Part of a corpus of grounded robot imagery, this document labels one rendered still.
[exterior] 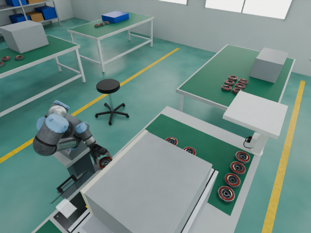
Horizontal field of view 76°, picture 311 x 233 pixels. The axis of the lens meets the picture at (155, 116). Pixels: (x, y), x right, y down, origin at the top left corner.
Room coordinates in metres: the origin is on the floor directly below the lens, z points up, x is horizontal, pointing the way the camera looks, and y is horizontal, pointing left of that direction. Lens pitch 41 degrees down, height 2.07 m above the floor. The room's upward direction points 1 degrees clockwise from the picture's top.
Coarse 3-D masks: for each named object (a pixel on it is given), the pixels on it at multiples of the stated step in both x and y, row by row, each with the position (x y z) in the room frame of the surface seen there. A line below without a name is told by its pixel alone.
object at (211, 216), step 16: (160, 112) 1.61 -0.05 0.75; (176, 112) 1.61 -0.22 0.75; (144, 128) 1.37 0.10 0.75; (208, 128) 1.38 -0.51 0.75; (240, 144) 1.18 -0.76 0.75; (256, 160) 1.00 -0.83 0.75; (240, 192) 0.72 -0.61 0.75; (208, 208) 0.61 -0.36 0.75; (240, 208) 0.61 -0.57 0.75; (208, 224) 0.51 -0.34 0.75; (224, 224) 0.51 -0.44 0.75
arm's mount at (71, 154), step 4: (68, 116) 1.24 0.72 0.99; (72, 116) 1.23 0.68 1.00; (68, 120) 1.21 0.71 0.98; (72, 120) 1.20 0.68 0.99; (76, 120) 1.19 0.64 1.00; (80, 120) 1.18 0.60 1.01; (72, 124) 1.17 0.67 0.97; (76, 124) 1.16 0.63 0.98; (72, 132) 1.12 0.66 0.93; (80, 144) 1.07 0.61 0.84; (84, 144) 1.10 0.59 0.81; (76, 148) 1.04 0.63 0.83; (80, 148) 1.06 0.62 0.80; (84, 148) 1.09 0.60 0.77; (60, 152) 1.06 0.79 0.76; (64, 152) 1.01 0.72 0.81; (68, 152) 0.99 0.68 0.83; (72, 152) 1.00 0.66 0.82; (76, 152) 1.03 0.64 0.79; (80, 152) 1.05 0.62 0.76; (68, 156) 0.99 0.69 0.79; (72, 156) 0.99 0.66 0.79; (76, 156) 1.02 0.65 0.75
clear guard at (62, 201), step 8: (80, 176) 0.65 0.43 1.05; (88, 176) 0.64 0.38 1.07; (72, 184) 0.58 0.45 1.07; (80, 184) 0.58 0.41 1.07; (64, 192) 0.54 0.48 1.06; (72, 192) 0.54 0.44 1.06; (80, 192) 0.54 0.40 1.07; (56, 200) 0.49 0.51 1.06; (64, 200) 0.49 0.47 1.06; (72, 200) 0.49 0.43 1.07; (80, 200) 0.49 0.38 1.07; (64, 208) 0.45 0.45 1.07; (72, 208) 0.45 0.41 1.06; (80, 208) 0.45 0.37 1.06; (72, 216) 0.41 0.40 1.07
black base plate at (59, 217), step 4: (60, 212) 0.56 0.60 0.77; (56, 216) 0.53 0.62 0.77; (60, 216) 0.53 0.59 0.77; (64, 216) 0.53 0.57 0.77; (56, 220) 0.51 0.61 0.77; (60, 220) 0.51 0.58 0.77; (64, 220) 0.51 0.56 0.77; (68, 220) 0.51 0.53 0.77; (60, 224) 0.49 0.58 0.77; (64, 224) 0.49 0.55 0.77; (68, 224) 0.49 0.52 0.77; (72, 224) 0.49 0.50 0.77; (64, 228) 0.46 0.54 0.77
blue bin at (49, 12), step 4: (36, 8) 6.87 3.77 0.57; (40, 8) 6.84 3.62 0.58; (44, 8) 6.85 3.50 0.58; (48, 8) 6.86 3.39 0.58; (52, 8) 6.97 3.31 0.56; (40, 12) 6.77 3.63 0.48; (44, 12) 6.73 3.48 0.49; (48, 12) 6.82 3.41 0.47; (52, 12) 6.94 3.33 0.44; (44, 16) 6.70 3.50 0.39; (48, 16) 6.79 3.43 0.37; (52, 16) 6.91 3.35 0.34; (56, 16) 7.02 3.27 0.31
